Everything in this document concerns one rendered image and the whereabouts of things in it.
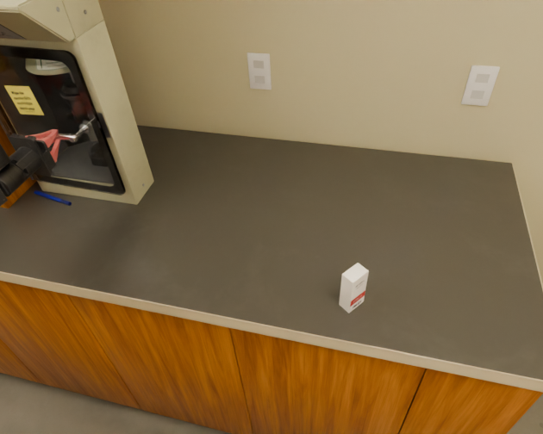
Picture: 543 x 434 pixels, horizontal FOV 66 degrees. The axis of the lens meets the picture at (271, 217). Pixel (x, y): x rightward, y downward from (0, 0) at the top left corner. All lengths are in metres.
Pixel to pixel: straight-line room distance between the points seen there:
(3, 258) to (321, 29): 1.04
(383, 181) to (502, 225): 0.33
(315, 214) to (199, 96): 0.61
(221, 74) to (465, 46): 0.71
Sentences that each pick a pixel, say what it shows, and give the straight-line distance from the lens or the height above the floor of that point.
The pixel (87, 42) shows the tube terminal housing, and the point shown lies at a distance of 1.07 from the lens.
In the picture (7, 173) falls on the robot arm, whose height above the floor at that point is 1.22.
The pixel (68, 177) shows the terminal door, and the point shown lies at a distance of 1.31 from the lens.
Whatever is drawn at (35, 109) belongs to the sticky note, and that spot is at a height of 1.24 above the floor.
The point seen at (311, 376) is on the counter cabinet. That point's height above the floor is 0.69.
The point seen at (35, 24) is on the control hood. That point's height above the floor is 1.47.
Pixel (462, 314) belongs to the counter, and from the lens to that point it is 1.01.
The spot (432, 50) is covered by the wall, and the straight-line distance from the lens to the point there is 1.29.
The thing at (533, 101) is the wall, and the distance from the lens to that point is 1.40.
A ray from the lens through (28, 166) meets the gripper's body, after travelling 1.06.
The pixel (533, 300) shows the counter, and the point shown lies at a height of 0.94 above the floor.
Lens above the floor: 1.73
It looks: 44 degrees down
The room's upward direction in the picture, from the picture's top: 4 degrees counter-clockwise
